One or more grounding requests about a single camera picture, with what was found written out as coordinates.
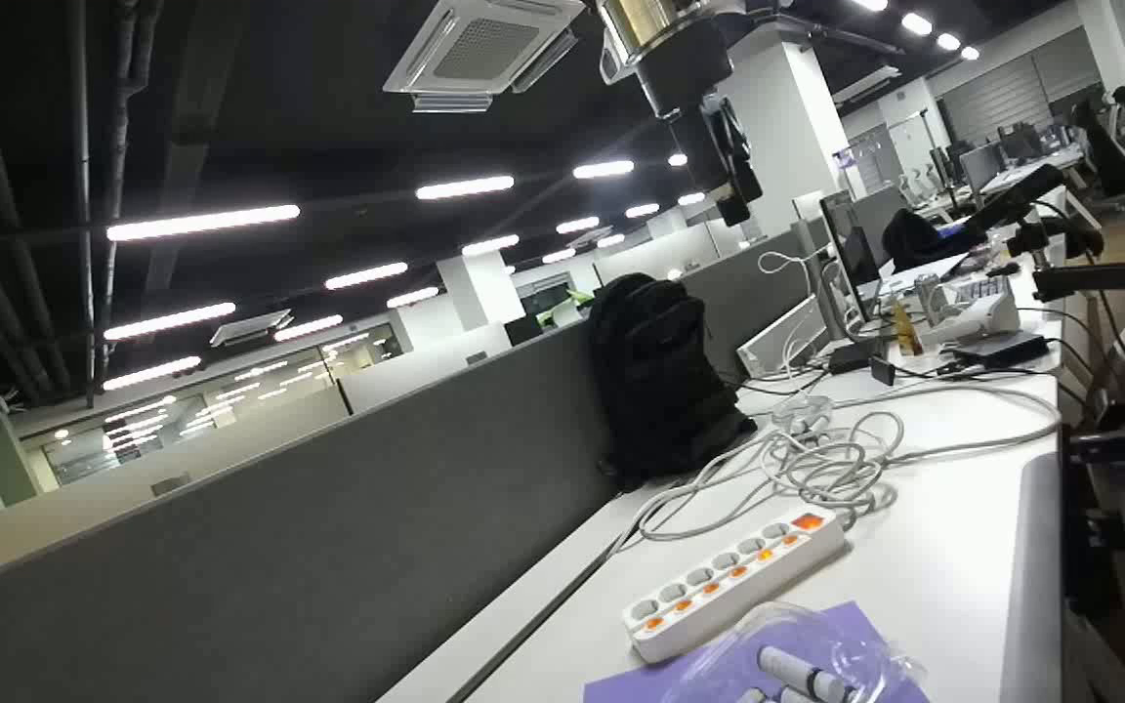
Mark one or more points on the white multi-switch power strip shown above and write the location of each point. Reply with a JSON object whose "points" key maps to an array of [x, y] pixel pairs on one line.
{"points": [[733, 578]]}

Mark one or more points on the black backpack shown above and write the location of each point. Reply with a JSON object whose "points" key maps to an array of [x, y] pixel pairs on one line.
{"points": [[661, 376]]}

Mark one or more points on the white box device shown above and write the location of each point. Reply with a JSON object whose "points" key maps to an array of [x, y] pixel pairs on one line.
{"points": [[971, 307]]}

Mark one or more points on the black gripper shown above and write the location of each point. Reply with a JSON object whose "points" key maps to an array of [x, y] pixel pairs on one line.
{"points": [[683, 70]]}

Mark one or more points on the black camera stand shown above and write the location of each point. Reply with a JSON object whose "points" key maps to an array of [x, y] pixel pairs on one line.
{"points": [[1043, 221]]}

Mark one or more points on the black office chair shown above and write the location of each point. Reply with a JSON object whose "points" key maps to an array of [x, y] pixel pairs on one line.
{"points": [[916, 234]]}

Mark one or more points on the grey desk partition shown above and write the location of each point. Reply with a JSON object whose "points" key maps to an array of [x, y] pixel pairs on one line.
{"points": [[313, 547]]}

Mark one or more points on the white ceiling air conditioner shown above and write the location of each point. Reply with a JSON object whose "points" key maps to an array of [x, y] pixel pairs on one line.
{"points": [[477, 49]]}

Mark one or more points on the long ceiling light tube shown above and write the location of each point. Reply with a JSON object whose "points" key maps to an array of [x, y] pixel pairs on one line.
{"points": [[466, 189], [604, 171], [364, 273], [204, 224], [168, 323]]}

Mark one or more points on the clear plastic bag with markers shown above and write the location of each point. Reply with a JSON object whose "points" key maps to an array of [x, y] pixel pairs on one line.
{"points": [[807, 674]]}

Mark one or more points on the computer monitor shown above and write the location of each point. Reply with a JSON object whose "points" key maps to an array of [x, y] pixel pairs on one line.
{"points": [[847, 249]]}

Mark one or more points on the purple cloth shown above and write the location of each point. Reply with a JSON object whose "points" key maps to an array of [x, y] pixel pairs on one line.
{"points": [[791, 646]]}

